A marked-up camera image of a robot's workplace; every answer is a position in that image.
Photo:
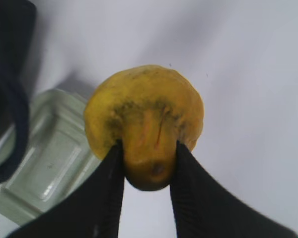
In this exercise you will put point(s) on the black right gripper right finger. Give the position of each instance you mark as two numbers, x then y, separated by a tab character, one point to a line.
204	209

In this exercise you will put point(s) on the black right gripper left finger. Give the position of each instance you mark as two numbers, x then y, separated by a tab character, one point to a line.
91	211

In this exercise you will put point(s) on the dark navy fabric lunch bag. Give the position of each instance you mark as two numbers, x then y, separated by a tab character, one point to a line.
17	22

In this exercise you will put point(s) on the yellow bumpy gourd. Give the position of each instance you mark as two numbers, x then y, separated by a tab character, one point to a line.
149	108

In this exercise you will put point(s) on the green lidded glass lunch box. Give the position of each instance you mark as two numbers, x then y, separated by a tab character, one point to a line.
57	161

